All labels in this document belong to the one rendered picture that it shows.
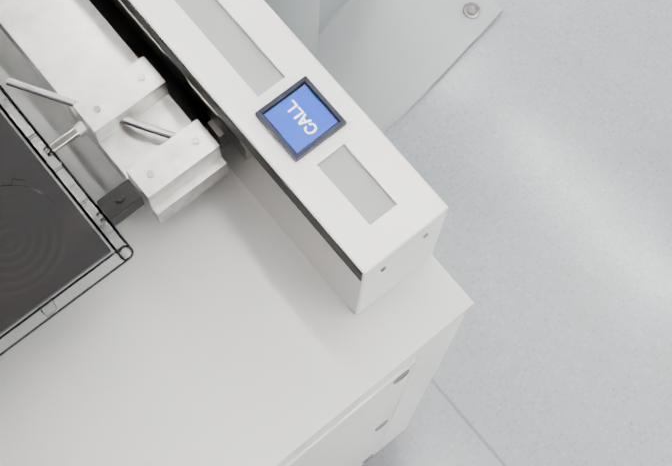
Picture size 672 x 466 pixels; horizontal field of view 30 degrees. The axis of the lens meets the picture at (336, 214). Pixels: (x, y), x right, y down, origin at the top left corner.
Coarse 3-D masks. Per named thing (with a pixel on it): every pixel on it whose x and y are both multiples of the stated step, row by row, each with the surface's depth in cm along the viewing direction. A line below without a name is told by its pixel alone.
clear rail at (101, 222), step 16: (0, 96) 113; (16, 112) 113; (16, 128) 113; (32, 128) 113; (32, 144) 112; (48, 144) 113; (48, 160) 112; (64, 176) 111; (80, 192) 111; (80, 208) 111; (96, 208) 110; (96, 224) 110; (112, 224) 110; (112, 240) 110
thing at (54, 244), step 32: (0, 128) 113; (0, 160) 112; (32, 160) 112; (0, 192) 111; (32, 192) 111; (64, 192) 111; (0, 224) 110; (32, 224) 110; (64, 224) 110; (0, 256) 109; (32, 256) 109; (64, 256) 109; (96, 256) 109; (0, 288) 108; (32, 288) 108; (0, 320) 107
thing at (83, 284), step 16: (112, 256) 109; (128, 256) 109; (96, 272) 108; (112, 272) 109; (80, 288) 108; (48, 304) 107; (64, 304) 108; (32, 320) 107; (48, 320) 108; (0, 336) 107; (16, 336) 107; (0, 352) 106
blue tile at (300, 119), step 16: (288, 96) 108; (304, 96) 108; (272, 112) 107; (288, 112) 107; (304, 112) 107; (320, 112) 107; (288, 128) 107; (304, 128) 107; (320, 128) 107; (288, 144) 106; (304, 144) 106
